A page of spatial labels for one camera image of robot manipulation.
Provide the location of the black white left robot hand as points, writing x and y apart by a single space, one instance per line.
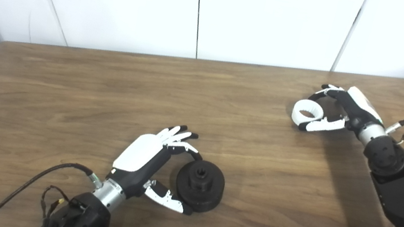
139 152

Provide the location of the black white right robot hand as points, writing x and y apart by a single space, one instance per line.
359 108

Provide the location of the round black part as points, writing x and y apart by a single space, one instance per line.
204 193

